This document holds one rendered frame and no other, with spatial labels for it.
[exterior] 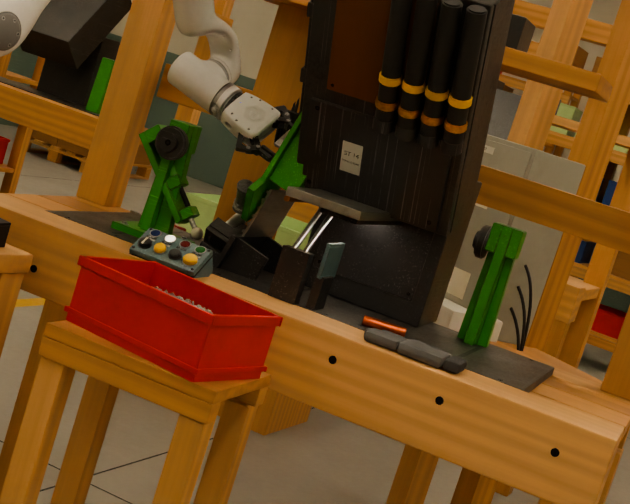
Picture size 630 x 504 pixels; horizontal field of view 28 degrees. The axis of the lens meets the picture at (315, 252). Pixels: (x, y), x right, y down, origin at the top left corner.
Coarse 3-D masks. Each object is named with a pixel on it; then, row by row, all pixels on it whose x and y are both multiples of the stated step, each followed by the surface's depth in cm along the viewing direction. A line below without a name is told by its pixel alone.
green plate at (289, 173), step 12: (300, 120) 263; (288, 144) 265; (276, 156) 265; (288, 156) 265; (276, 168) 266; (288, 168) 265; (300, 168) 265; (264, 180) 266; (276, 180) 266; (288, 180) 265; (300, 180) 265; (264, 192) 270
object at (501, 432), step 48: (48, 240) 257; (96, 240) 255; (48, 288) 257; (240, 288) 253; (288, 336) 240; (336, 336) 237; (288, 384) 240; (336, 384) 237; (384, 384) 234; (432, 384) 231; (480, 384) 232; (384, 432) 234; (432, 432) 231; (480, 432) 228; (528, 432) 226; (576, 432) 223; (528, 480) 226; (576, 480) 223
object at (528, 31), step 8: (512, 16) 277; (520, 16) 276; (512, 24) 277; (520, 24) 276; (528, 24) 280; (512, 32) 277; (520, 32) 276; (528, 32) 282; (512, 40) 277; (520, 40) 277; (528, 40) 285; (520, 48) 280; (528, 48) 288
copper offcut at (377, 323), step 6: (366, 318) 254; (372, 318) 254; (366, 324) 254; (372, 324) 254; (378, 324) 254; (384, 324) 254; (390, 324) 254; (390, 330) 254; (396, 330) 254; (402, 330) 254
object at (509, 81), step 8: (504, 80) 1190; (512, 80) 1187; (520, 80) 1189; (520, 88) 1184; (568, 96) 1167; (576, 96) 1211; (568, 104) 1176; (576, 104) 1211; (552, 144) 1173; (552, 152) 1183; (560, 152) 1217
